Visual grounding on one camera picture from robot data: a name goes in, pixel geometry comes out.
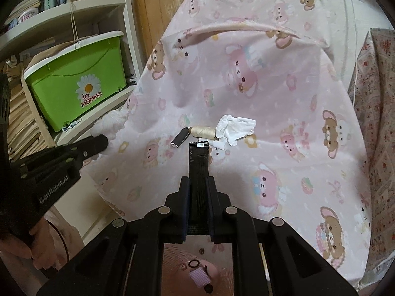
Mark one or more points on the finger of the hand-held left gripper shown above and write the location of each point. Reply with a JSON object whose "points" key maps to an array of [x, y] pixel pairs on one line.
{"points": [[77, 151]]}

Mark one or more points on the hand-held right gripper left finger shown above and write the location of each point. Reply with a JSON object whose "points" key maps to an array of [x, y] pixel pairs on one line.
{"points": [[185, 203]]}

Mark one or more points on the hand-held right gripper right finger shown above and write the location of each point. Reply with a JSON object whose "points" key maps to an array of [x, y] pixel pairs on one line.
{"points": [[210, 206]]}

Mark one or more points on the black strip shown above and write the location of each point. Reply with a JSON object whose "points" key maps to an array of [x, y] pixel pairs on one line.
{"points": [[199, 166]]}

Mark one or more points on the pink plastic basket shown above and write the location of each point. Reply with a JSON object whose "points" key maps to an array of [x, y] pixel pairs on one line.
{"points": [[172, 252]]}

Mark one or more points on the small white paper piece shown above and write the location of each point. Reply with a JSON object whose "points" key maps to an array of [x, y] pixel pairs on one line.
{"points": [[216, 144]]}

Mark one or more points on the small black cylinder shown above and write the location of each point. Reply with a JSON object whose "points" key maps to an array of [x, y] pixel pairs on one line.
{"points": [[178, 138]]}

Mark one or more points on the beige thread spool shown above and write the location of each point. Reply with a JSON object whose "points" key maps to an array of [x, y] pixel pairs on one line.
{"points": [[203, 131]]}

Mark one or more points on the large white tissue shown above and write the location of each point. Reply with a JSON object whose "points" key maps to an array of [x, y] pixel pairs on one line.
{"points": [[236, 128]]}

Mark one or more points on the person's left forearm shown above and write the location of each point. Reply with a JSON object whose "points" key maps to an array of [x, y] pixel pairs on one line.
{"points": [[72, 231]]}

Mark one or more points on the person's left hand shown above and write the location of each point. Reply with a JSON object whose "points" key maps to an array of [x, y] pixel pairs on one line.
{"points": [[40, 243]]}

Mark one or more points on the black wrist band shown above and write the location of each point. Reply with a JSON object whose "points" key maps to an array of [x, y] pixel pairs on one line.
{"points": [[63, 241]]}

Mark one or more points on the stack of beige paper bags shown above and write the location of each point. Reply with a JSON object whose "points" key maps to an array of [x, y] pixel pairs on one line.
{"points": [[27, 126]]}

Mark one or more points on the green plastic storage box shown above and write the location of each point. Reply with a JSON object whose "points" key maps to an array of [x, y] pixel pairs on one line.
{"points": [[61, 67]]}

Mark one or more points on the black rods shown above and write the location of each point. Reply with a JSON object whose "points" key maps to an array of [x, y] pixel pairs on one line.
{"points": [[131, 78]]}

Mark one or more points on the pink bear print tablecloth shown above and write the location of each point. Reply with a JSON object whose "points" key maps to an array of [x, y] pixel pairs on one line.
{"points": [[247, 83]]}

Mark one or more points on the white shelf cabinet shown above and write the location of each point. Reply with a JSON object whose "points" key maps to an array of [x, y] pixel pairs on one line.
{"points": [[77, 15]]}

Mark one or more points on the white round jar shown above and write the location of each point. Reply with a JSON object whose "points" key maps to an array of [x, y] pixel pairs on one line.
{"points": [[27, 14]]}

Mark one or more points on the teal bottle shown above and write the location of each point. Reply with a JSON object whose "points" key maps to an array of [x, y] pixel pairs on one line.
{"points": [[49, 1]]}

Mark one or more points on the patterned pink quilt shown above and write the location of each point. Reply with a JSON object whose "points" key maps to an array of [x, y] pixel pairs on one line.
{"points": [[379, 114]]}

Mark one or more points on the white panel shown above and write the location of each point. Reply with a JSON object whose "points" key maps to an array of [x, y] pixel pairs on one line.
{"points": [[364, 6]]}

